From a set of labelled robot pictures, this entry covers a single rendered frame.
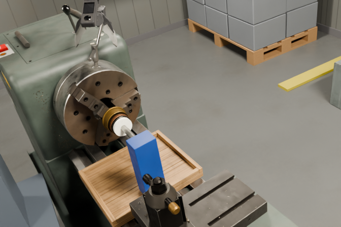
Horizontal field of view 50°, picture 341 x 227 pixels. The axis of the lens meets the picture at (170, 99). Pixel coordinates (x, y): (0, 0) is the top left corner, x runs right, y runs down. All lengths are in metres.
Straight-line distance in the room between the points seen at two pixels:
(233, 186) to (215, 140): 1.69
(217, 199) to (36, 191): 0.84
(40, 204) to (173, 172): 0.58
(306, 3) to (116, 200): 3.12
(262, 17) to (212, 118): 1.14
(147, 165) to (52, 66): 0.55
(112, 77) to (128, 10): 3.19
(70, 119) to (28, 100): 0.19
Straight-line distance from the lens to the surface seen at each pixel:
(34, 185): 1.71
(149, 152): 1.16
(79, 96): 1.31
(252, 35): 3.63
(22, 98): 1.45
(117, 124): 1.26
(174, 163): 1.38
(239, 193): 1.14
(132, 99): 1.39
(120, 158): 1.46
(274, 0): 3.68
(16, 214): 1.48
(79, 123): 1.39
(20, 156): 3.26
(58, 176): 1.67
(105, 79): 1.35
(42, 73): 1.45
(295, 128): 2.93
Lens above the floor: 1.82
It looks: 33 degrees down
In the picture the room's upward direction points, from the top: 10 degrees counter-clockwise
